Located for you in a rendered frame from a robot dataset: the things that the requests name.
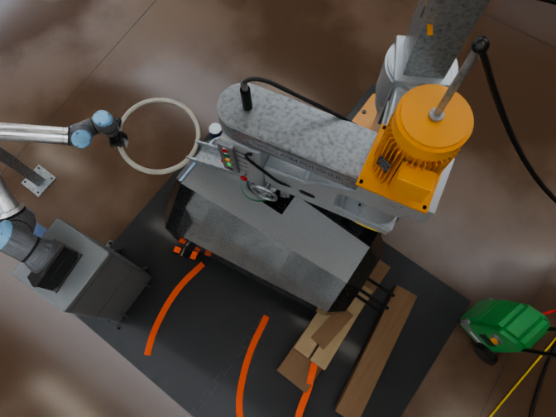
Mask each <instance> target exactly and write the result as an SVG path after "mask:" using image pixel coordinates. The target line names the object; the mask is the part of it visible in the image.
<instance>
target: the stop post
mask: <svg viewBox="0 0 556 417"><path fill-rule="evenodd" d="M0 161H1V162H2V163H3V164H5V165H7V166H8V167H10V168H11V169H13V170H14V171H16V172H17V173H18V174H20V175H22V176H23V177H25V179H24V180H23V181H22V184H23V185H25V186H26V187H27V188H28V189H29V190H30V191H31V192H33V193H34V194H35V195H37V196H38V197H40V195H41V194H42V193H43V192H44V191H45V190H46V189H47V188H48V187H49V186H50V185H51V184H52V183H53V182H54V181H55V180H56V178H55V177H54V176H53V175H52V174H51V173H50V172H48V171H47V170H46V169H44V168H43V167H42V166H41V165H38V166H37V167H36V168H35V169H34V170H33V169H32V168H30V167H29V166H27V165H26V164H24V163H23V162H22V161H20V160H18V159H17V158H16V157H15V156H14V155H12V154H11V153H9V152H8V151H6V150H5V149H3V148H2V147H1V146H0Z"/></svg>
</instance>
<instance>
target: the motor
mask: <svg viewBox="0 0 556 417"><path fill-rule="evenodd" d="M447 90H448V87H445V86H443V85H438V84H424V85H420V86H417V87H415V88H413V89H411V90H410V91H408V92H407V93H405V95H404V96H403V97H402V98H401V99H400V101H399V103H398V105H397V107H396V109H395V112H394V113H392V115H391V118H390V120H389V122H388V124H387V125H385V124H383V123H382V124H381V127H380V129H379V132H378V133H377V135H376V139H375V141H374V142H373V145H372V147H371V150H370V152H369V154H368V156H367V159H366V161H365V164H364V166H363V167H362V171H361V173H360V175H359V177H358V179H357V183H356V186H358V187H361V188H363V189H366V190H369V191H371V192H372V193H375V194H379V195H380V196H383V197H385V198H387V199H390V200H393V201H395V202H397V203H399V204H403V205H404V206H407V207H409V208H412V209H414V210H417V211H419V212H421V213H424V214H426V213H427V212H428V210H429V206H430V204H431V201H432V198H433V197H434V192H435V190H436V188H437V185H438V183H439V179H440V177H441V174H442V172H443V170H444V169H445V168H446V167H447V165H448V164H449V163H450V162H451V161H452V160H453V158H454V157H455V156H456V155H457V154H458V153H459V151H460V148H461V147H462V146H463V144H464V143H465V142H466V141H467V139H468V138H469V137H470V136H471V134H472V129H473V126H474V118H473V114H472V110H471V108H470V106H469V104H468V103H467V101H466V100H465V98H463V97H462V96H461V95H460V94H459V93H457V92H456V93H455V94H454V95H453V97H452V98H451V100H450V101H449V103H448V105H447V107H446V108H445V109H444V110H443V111H444V118H443V120H442V121H440V122H433V121H431V120H430V119H429V111H430V110H431V109H432V108H436V107H437V106H438V105H439V102H440V101H441V99H442V98H443V96H444V95H445V93H446V91H447Z"/></svg>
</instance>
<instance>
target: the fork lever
mask: <svg viewBox="0 0 556 417"><path fill-rule="evenodd" d="M195 142H196V143H198V144H199V149H198V150H197V152H196V154H195V156H194V157H191V156H186V158H188V159H189V160H190V161H191V162H194V163H197V164H200V165H204V166H207V167H209V168H212V169H215V170H219V171H222V172H225V173H228V174H230V175H232V173H231V171H230V170H228V169H226V168H224V165H223V163H222V162H221V156H220V153H219V150H218V147H217V146H215V145H212V144H208V143H206V142H203V141H198V140H195Z"/></svg>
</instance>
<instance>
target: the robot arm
mask: <svg viewBox="0 0 556 417"><path fill-rule="evenodd" d="M121 124H122V119H121V118H117V117H116V118H113V116H112V115H111V114H110V113H109V112H107V111H105V110H99V111H97V112H96V113H95V114H94V115H93V116H92V117H91V118H88V119H86V120H83V121H82V122H78V123H75V124H73V125H71V126H70V127H51V126H39V125H28V124H16V123H5V122H0V141H19V142H32V143H46V144H60V145H67V146H76V147H78V148H85V147H87V146H89V145H90V143H91V141H92V136H94V135H97V134H99V133H101V132H102V133H103V134H104V135H105V136H106V137H109V145H110V146H111V147H112V148H113V146H114V148H115V149H116V146H119V147H120V146H124V143H125V147H127V144H128V136H127V134H126V133H125V132H122V131H120V126H121ZM35 226H36V216H35V215H34V213H33V212H32V211H31V210H30V209H28V208H26V206H25V205H24V204H20V203H18V202H17V200H16V198H15V196H14V195H13V193H12V191H11V190H10V189H9V187H8V185H7V183H6V181H5V180H4V178H3V177H2V175H1V174H0V252H2V253H4V254H6V255H8V256H10V257H12V258H14V259H16V260H19V261H21V262H23V263H24V264H26V266H27V267H28V268H29V269H30V270H31V271H32V272H34V273H36V274H37V273H39V272H40V271H41V270H42V269H43V268H44V267H45V266H46V265H47V263H48V262H49V260H50V259H51V258H52V256H53V255H54V253H55V250H56V248H57V246H58V242H56V241H53V240H48V239H43V238H40V237H38V236H37V235H35V234H33V232H34V229H35Z"/></svg>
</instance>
